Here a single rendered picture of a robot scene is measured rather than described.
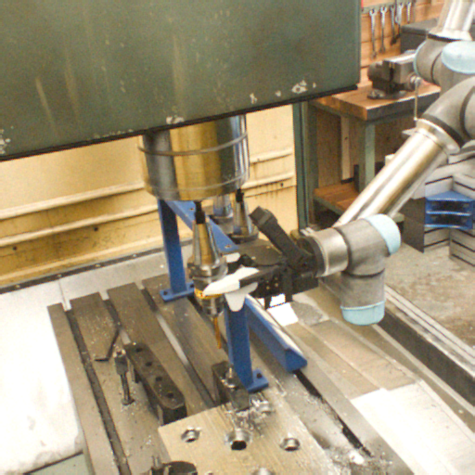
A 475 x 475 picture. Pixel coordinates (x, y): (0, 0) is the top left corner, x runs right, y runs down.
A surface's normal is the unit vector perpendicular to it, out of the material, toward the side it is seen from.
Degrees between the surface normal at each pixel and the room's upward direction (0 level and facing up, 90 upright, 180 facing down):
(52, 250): 90
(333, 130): 90
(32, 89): 90
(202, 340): 0
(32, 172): 90
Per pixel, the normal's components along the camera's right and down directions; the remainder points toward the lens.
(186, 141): 0.03, 0.43
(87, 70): 0.37, 0.37
